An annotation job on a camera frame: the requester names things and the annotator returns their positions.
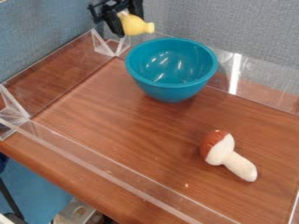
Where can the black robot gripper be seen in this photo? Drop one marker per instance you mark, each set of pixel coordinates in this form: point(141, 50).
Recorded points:
point(104, 11)

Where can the blue plastic bowl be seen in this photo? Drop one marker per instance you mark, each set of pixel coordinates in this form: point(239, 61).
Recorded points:
point(171, 68)

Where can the clear acrylic tray walls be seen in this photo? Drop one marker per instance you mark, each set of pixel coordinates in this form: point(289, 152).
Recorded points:
point(79, 124)

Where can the brown and white toy mushroom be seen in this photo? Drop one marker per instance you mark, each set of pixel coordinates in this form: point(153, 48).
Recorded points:
point(218, 152)

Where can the grey metal bracket under table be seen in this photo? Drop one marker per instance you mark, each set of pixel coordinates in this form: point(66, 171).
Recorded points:
point(78, 213)

